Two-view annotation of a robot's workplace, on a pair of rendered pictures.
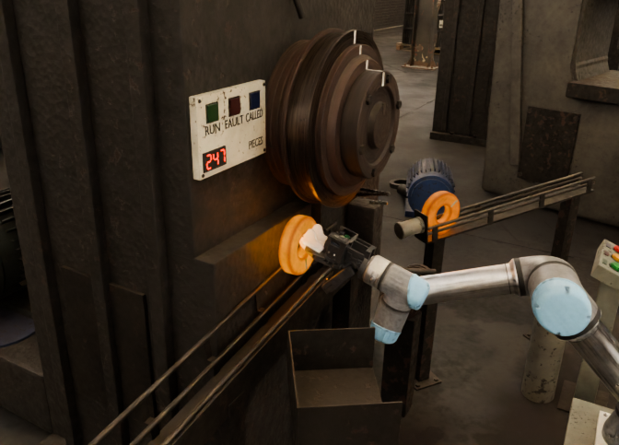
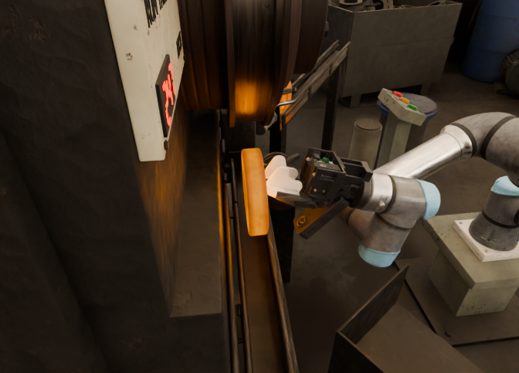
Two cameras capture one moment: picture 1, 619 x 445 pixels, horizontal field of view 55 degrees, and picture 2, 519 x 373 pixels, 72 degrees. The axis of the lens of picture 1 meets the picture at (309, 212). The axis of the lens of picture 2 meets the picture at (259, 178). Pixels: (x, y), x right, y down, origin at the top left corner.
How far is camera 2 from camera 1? 106 cm
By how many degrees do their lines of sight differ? 33
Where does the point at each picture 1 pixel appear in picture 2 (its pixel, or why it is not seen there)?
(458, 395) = (309, 242)
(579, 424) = (448, 237)
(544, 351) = not seen: hidden behind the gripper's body
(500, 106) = not seen: hidden behind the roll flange
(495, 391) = (327, 226)
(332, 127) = not seen: outside the picture
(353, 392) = (418, 354)
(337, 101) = not seen: outside the picture
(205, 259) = (195, 307)
